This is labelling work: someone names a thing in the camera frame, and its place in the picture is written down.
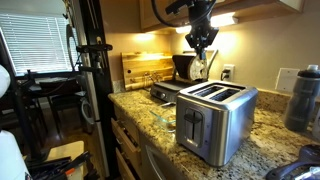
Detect clear glass food container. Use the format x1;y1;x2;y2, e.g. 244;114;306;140
151;111;176;133

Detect slice of bread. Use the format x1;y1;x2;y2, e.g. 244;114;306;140
188;56;207;81

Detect white window blinds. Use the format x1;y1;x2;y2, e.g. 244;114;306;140
0;13;77;76

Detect black vertical stand pole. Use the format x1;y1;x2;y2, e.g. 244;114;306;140
79;0;119;180

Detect black panini grill press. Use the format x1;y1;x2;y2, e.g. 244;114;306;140
150;51;208;102

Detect black camera mount foreground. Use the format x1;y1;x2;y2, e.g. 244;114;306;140
265;144;320;180

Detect stainless steel two-slot toaster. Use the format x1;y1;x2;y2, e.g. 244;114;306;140
176;81;258;167

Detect under-cabinet light bar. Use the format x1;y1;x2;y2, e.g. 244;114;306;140
176;12;238;34

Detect dark grey water bottle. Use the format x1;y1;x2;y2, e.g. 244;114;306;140
284;65;320;132

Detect wooden cutting board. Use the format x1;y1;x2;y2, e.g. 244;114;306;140
121;52;174;90

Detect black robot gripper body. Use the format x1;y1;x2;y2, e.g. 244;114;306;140
185;0;219;54

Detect wooden kitchen drawers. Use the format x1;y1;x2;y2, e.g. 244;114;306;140
111;107;142;180

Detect white blank wall plate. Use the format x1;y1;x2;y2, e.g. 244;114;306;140
275;68;299;92

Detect dark dining chair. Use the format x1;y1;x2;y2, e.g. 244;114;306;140
40;79;82;133

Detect white wall power outlet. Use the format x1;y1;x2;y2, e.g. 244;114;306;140
220;64;235;82

